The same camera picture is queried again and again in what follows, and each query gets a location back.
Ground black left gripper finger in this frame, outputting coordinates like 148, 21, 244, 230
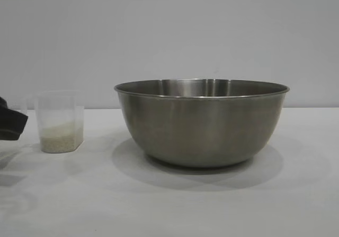
0, 132, 20, 142
0, 96, 29, 137

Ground white rice grains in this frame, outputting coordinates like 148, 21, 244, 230
39, 122, 84, 153

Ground translucent plastic measuring cup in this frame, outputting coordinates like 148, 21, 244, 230
20, 89, 85, 153

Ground stainless steel mixing bowl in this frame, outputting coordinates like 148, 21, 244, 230
114, 78, 290, 168

